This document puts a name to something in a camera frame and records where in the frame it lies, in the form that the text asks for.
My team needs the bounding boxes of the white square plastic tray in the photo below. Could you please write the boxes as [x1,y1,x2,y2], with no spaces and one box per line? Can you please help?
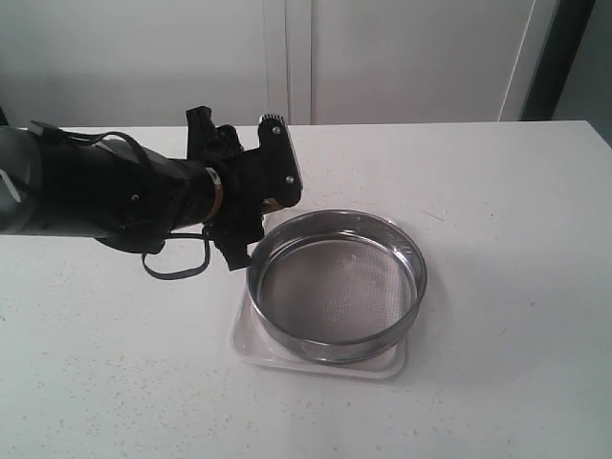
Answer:
[228,209,409,382]

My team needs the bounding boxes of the white cabinet doors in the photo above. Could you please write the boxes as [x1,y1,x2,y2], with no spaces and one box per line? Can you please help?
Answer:
[1,1,557,126]

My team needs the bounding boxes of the black flat cable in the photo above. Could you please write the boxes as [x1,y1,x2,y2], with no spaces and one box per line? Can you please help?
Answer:
[141,224,212,281]

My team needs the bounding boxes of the round stainless steel sieve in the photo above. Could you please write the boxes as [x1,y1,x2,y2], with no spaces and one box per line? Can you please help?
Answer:
[245,208,428,367]

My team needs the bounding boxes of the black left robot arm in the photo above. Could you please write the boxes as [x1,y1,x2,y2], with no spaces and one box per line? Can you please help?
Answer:
[1,106,303,270]

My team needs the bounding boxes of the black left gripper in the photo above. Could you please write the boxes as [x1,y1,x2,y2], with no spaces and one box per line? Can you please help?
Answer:
[207,114,303,271]

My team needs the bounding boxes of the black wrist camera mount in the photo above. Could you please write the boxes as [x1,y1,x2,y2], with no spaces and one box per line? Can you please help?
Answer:
[186,106,244,163]

